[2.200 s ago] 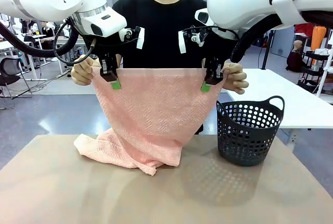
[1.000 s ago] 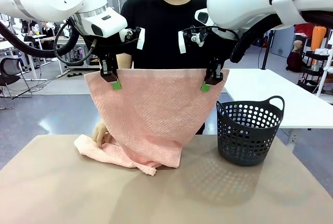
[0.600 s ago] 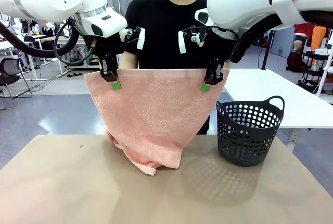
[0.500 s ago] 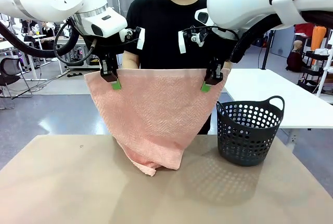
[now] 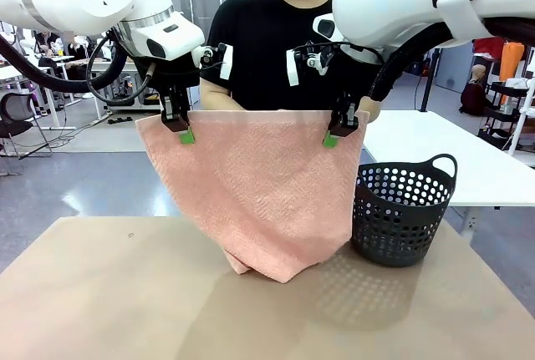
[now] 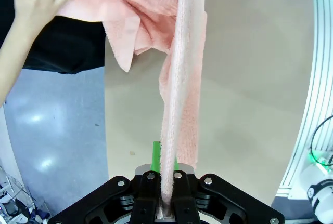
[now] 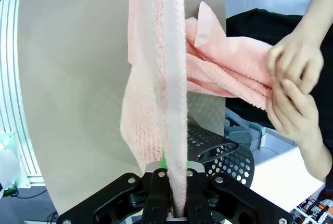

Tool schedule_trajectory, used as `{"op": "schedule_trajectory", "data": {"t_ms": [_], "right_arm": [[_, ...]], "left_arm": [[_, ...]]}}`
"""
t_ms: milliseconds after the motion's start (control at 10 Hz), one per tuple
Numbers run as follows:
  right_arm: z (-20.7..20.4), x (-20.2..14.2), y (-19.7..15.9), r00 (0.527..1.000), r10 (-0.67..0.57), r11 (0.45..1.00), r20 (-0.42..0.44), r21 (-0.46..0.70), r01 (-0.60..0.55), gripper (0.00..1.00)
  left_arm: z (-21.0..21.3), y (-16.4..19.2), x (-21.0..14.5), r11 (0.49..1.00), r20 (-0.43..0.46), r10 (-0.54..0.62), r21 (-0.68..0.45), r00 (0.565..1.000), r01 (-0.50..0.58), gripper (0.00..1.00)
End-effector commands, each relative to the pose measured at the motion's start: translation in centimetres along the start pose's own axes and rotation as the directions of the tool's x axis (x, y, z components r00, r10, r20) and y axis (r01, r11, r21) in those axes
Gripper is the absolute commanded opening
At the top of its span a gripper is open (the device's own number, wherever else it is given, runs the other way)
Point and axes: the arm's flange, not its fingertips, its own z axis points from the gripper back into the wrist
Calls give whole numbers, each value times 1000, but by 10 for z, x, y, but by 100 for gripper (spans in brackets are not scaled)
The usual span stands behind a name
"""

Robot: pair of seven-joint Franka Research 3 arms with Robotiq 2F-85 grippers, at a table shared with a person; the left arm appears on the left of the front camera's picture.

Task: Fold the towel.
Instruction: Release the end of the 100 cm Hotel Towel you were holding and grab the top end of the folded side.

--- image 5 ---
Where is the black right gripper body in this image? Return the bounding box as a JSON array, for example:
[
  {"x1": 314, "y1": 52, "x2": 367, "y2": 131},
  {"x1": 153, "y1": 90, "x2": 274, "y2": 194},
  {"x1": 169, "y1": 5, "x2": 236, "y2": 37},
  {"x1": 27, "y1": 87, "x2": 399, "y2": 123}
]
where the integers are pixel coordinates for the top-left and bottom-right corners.
[{"x1": 334, "y1": 58, "x2": 373, "y2": 104}]

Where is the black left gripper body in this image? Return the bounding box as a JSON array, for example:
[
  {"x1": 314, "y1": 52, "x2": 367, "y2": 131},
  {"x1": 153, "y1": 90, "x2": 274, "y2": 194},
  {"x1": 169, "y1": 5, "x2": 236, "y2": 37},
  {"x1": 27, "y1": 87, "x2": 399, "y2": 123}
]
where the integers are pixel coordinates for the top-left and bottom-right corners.
[{"x1": 150, "y1": 55, "x2": 201, "y2": 93}]

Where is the pink terry towel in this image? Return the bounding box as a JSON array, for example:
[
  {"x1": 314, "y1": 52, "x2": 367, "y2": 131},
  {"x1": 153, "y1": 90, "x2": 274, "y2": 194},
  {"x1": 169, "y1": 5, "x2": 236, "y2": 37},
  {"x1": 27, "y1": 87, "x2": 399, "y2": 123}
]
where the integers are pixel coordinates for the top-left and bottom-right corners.
[{"x1": 135, "y1": 109, "x2": 371, "y2": 285}]

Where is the person's left forearm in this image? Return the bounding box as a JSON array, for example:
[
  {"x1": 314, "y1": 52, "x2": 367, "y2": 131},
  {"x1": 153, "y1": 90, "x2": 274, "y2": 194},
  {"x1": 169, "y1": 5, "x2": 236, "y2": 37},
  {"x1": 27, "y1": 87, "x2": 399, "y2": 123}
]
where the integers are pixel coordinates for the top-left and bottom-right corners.
[{"x1": 358, "y1": 96, "x2": 382, "y2": 124}]

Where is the person's right forearm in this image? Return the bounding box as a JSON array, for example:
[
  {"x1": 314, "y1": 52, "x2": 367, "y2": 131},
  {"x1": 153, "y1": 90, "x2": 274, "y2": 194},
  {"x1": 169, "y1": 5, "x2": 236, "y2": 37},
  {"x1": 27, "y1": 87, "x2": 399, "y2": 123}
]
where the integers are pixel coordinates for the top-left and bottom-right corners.
[{"x1": 199, "y1": 78, "x2": 247, "y2": 111}]

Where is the black vertical pole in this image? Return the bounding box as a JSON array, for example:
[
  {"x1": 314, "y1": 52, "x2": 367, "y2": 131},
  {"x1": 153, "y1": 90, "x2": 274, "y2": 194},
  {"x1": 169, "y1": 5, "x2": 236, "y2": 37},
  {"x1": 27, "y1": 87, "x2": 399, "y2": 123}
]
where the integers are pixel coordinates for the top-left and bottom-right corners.
[{"x1": 419, "y1": 46, "x2": 441, "y2": 113}]

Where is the person in black t-shirt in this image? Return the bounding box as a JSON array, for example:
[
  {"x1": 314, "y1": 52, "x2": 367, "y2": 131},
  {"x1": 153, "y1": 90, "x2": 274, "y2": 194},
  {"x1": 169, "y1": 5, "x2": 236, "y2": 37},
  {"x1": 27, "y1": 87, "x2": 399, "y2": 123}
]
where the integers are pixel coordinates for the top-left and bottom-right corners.
[{"x1": 199, "y1": 0, "x2": 380, "y2": 113}]

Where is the white background desk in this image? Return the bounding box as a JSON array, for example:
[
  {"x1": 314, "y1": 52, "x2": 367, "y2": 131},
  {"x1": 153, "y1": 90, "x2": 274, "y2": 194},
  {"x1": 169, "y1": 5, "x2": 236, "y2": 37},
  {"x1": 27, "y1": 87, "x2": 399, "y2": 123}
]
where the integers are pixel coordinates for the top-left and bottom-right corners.
[{"x1": 0, "y1": 53, "x2": 141, "y2": 131}]

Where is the white side table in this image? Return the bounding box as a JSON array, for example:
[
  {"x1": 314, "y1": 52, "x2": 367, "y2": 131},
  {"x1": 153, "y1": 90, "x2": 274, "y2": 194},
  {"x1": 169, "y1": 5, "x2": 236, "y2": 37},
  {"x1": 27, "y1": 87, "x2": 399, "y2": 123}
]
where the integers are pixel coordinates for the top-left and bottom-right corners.
[{"x1": 362, "y1": 109, "x2": 535, "y2": 241}]

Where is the black perforated plastic basket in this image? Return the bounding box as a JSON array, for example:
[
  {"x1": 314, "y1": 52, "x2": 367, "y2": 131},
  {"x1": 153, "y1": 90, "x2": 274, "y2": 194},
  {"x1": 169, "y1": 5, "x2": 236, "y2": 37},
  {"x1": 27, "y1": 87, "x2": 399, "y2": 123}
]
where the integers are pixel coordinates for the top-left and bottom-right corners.
[{"x1": 349, "y1": 153, "x2": 459, "y2": 268}]

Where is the mannequin in dark red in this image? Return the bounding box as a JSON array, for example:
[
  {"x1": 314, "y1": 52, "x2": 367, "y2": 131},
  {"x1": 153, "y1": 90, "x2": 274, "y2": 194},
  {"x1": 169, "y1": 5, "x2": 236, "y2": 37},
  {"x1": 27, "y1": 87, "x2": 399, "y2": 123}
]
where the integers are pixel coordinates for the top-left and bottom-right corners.
[{"x1": 458, "y1": 63, "x2": 489, "y2": 115}]

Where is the seated background person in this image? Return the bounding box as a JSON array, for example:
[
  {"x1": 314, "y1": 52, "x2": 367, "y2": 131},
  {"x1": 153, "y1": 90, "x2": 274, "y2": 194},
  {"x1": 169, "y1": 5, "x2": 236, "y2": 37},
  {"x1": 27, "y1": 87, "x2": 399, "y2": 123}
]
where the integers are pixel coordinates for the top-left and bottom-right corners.
[{"x1": 35, "y1": 29, "x2": 64, "y2": 58}]

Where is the black shelf cart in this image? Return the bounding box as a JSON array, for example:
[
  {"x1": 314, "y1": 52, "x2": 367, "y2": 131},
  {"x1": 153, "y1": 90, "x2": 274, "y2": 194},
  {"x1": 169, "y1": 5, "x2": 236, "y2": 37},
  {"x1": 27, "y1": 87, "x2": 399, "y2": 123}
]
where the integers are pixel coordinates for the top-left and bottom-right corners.
[{"x1": 479, "y1": 79, "x2": 535, "y2": 145}]

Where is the black mesh office chair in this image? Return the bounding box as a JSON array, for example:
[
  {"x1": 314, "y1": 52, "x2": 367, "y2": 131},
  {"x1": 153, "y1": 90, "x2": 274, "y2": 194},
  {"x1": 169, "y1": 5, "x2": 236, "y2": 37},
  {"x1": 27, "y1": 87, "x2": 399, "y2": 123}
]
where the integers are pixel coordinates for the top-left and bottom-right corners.
[{"x1": 0, "y1": 91, "x2": 54, "y2": 161}]

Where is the orange hanging garment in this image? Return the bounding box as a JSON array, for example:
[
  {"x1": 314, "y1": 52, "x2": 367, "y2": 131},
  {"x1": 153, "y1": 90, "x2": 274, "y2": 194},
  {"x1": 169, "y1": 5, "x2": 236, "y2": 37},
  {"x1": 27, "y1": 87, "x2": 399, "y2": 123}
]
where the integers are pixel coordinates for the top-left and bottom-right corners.
[{"x1": 499, "y1": 41, "x2": 527, "y2": 94}]

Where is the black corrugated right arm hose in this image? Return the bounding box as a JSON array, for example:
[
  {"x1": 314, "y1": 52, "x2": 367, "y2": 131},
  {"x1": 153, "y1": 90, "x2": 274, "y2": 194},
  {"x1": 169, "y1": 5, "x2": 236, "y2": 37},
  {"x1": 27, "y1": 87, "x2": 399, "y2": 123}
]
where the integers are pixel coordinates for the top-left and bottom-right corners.
[{"x1": 369, "y1": 21, "x2": 455, "y2": 103}]

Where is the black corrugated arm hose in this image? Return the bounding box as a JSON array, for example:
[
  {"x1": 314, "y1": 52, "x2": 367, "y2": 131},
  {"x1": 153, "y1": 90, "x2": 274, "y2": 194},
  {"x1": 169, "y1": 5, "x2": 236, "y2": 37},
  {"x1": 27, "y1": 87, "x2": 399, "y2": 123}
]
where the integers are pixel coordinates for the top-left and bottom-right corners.
[
  {"x1": 369, "y1": 21, "x2": 455, "y2": 103},
  {"x1": 0, "y1": 33, "x2": 129, "y2": 94}
]

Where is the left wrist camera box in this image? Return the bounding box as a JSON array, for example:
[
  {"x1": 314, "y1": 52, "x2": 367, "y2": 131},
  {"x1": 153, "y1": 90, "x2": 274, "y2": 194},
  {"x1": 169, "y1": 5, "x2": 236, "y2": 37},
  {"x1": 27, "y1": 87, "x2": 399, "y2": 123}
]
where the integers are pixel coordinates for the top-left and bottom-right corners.
[{"x1": 192, "y1": 42, "x2": 233, "y2": 82}]

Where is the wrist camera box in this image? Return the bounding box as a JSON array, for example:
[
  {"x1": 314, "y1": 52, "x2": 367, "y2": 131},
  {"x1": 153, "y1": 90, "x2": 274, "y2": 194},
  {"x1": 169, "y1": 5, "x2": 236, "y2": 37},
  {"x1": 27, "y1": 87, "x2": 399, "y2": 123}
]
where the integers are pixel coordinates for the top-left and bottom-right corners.
[
  {"x1": 192, "y1": 42, "x2": 233, "y2": 82},
  {"x1": 286, "y1": 41, "x2": 336, "y2": 88}
]

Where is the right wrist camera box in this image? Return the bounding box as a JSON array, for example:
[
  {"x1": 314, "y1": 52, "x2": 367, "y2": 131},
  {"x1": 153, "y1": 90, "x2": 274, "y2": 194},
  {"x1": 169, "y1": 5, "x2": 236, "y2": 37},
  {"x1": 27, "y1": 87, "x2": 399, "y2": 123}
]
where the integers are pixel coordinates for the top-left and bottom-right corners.
[{"x1": 286, "y1": 41, "x2": 336, "y2": 88}]

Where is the thin black looped cable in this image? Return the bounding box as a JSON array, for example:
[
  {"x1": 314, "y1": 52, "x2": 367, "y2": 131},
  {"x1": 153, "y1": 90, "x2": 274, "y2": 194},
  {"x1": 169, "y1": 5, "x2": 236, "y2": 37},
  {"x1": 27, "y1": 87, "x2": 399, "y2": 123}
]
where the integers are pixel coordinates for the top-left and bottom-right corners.
[{"x1": 85, "y1": 32, "x2": 154, "y2": 106}]

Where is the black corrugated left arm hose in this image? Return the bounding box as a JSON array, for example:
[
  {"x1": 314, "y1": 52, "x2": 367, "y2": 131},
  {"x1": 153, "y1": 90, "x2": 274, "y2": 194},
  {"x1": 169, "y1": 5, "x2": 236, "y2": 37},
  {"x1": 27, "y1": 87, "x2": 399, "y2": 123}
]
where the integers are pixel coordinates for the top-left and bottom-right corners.
[{"x1": 0, "y1": 33, "x2": 129, "y2": 94}]

